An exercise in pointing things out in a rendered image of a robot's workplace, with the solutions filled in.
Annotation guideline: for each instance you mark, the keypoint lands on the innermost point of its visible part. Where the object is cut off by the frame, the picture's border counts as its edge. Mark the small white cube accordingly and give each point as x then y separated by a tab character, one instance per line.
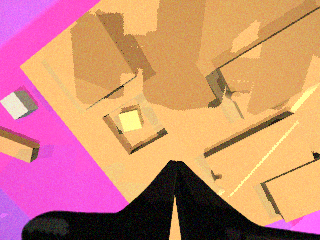
19	104

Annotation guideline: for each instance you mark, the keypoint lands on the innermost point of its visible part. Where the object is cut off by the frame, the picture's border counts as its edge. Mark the orange flat bar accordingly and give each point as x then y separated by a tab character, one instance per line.
18	147

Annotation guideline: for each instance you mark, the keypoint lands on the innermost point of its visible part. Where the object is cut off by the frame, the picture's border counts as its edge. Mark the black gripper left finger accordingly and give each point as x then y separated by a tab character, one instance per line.
147	217

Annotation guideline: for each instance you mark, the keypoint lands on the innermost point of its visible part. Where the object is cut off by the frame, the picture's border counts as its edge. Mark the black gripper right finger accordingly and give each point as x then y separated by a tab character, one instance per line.
204	215

